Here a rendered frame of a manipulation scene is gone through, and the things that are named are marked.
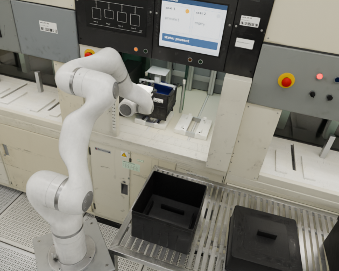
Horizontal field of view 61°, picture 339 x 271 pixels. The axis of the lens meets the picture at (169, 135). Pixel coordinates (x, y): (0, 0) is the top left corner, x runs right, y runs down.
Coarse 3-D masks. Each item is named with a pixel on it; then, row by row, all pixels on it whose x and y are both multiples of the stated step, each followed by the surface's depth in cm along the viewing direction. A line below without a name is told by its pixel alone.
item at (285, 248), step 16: (240, 208) 136; (240, 224) 128; (256, 224) 129; (272, 224) 130; (288, 224) 131; (240, 240) 121; (256, 240) 122; (272, 240) 122; (288, 240) 123; (240, 256) 115; (256, 256) 115; (272, 256) 116; (288, 256) 117
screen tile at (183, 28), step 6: (168, 6) 123; (174, 6) 122; (180, 6) 121; (168, 12) 124; (174, 12) 123; (180, 12) 122; (186, 18) 123; (168, 24) 127; (174, 24) 126; (180, 24) 125; (186, 24) 124; (168, 30) 128; (174, 30) 127; (180, 30) 126; (186, 30) 126
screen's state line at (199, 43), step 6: (162, 36) 130; (168, 36) 129; (174, 36) 129; (180, 36) 128; (180, 42) 129; (186, 42) 129; (192, 42) 128; (198, 42) 127; (204, 42) 126; (210, 42) 125; (216, 42) 125; (210, 48) 127; (216, 48) 126
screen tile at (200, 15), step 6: (198, 12) 120; (204, 12) 120; (210, 12) 119; (216, 12) 118; (198, 18) 122; (204, 18) 121; (210, 18) 120; (222, 18) 119; (216, 24) 121; (192, 30) 125; (198, 30) 124; (204, 30) 123; (210, 30) 123; (216, 30) 122; (204, 36) 125; (210, 36) 124; (216, 36) 123
